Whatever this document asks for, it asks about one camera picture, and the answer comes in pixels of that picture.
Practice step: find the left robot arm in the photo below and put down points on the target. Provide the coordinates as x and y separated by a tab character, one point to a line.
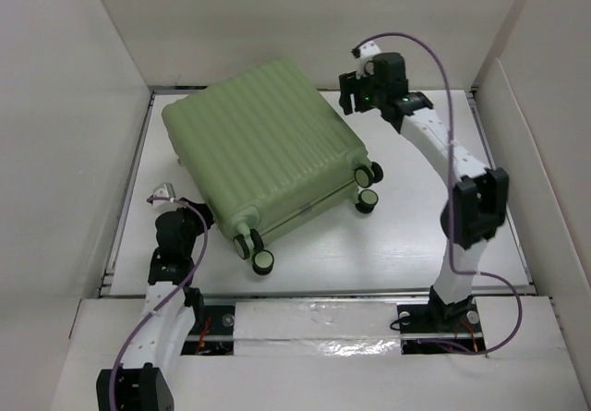
139	377

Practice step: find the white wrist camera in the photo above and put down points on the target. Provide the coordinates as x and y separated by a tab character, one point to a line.
162	194
363	54

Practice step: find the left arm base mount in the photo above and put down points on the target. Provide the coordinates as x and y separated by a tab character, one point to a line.
215	335

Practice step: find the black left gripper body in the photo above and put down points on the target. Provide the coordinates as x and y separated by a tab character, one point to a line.
194	224

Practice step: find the green hard-shell suitcase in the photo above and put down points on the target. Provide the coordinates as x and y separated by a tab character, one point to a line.
268	153

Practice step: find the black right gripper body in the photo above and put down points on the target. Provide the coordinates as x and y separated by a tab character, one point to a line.
366	94

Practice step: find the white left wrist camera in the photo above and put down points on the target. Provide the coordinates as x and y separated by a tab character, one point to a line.
162	194

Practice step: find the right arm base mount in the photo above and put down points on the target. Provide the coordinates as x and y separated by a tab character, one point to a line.
421	334

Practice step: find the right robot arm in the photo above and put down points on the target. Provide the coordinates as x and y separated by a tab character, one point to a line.
477	194

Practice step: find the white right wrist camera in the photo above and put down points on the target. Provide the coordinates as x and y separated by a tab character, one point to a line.
363	54

